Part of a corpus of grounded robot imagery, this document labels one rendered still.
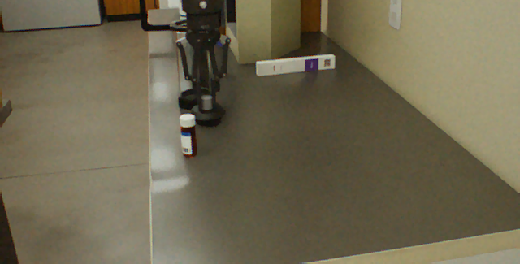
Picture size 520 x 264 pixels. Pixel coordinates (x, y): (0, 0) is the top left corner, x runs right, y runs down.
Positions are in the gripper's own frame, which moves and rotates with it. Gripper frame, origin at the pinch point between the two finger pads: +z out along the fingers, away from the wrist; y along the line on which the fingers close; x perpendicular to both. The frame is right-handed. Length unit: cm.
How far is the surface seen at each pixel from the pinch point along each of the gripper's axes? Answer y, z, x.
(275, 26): 28, -4, 46
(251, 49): 19.6, 2.7, 44.5
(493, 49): 58, -15, -30
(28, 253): -78, 102, 86
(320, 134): 25.3, 7.7, -14.2
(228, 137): 3.7, 7.7, -10.9
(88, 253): -51, 102, 80
